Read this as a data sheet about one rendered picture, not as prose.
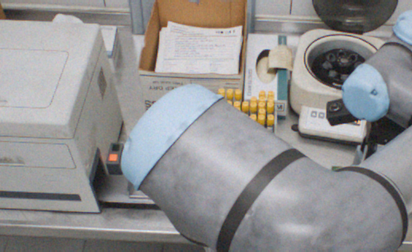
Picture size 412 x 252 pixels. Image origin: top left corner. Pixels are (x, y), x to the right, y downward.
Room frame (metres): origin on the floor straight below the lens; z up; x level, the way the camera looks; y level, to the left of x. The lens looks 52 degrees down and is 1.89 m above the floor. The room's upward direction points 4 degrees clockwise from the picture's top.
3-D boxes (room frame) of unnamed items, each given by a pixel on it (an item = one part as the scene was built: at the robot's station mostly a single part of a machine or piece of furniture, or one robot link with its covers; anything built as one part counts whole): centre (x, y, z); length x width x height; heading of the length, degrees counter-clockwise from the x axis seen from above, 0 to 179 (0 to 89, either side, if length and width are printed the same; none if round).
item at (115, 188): (0.65, 0.27, 0.92); 0.21 x 0.07 x 0.05; 91
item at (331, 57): (1.00, -0.19, 0.97); 0.15 x 0.15 x 0.07
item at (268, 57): (1.02, -0.01, 0.92); 0.24 x 0.12 x 0.10; 1
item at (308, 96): (0.98, -0.18, 0.94); 0.30 x 0.24 x 0.12; 172
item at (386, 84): (0.58, -0.18, 1.33); 0.11 x 0.11 x 0.08; 53
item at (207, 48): (1.04, 0.18, 0.95); 0.29 x 0.25 x 0.15; 1
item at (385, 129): (0.67, -0.23, 1.17); 0.09 x 0.08 x 0.12; 84
